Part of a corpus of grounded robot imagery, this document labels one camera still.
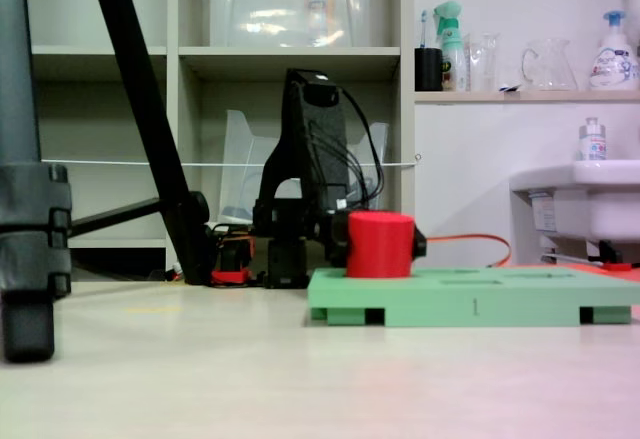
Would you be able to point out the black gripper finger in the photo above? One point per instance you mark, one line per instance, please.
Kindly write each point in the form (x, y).
(337, 239)
(419, 243)

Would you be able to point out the red cylinder block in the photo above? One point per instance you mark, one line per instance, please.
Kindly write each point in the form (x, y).
(380, 244)

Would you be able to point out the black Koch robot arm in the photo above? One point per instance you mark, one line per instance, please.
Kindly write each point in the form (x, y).
(320, 129)

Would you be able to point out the green shape sorter board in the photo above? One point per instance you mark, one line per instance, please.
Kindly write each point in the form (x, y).
(500, 304)

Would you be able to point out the red and black table clamp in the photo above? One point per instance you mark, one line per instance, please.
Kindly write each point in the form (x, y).
(230, 276)

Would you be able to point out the black cup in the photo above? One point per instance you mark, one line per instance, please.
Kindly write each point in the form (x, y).
(428, 69)

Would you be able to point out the white sink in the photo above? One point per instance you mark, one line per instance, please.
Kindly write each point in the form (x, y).
(600, 199)

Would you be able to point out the green spray bottle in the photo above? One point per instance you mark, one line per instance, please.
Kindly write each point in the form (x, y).
(450, 59)

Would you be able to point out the beige shelf unit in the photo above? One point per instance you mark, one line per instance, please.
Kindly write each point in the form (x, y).
(290, 56)

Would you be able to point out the glass beaker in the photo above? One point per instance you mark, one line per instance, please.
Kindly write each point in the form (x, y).
(484, 64)

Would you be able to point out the red and black clip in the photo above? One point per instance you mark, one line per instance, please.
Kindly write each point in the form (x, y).
(612, 259)

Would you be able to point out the small clear capped bottle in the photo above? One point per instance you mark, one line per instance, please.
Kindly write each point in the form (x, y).
(592, 141)

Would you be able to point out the blue white toothbrush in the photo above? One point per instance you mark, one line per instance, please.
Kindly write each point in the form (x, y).
(424, 29)

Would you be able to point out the glass pitcher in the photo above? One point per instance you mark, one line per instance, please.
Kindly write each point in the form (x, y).
(550, 66)

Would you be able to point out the black tripod strut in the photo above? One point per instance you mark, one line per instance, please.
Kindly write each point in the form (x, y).
(115, 216)

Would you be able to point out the clear plastic storage box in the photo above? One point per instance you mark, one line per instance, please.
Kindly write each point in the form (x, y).
(290, 4)

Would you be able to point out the white pump soap bottle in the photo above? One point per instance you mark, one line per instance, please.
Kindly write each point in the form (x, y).
(612, 66)

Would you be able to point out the wooden wall shelf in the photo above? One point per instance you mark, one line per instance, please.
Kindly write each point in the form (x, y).
(525, 97)

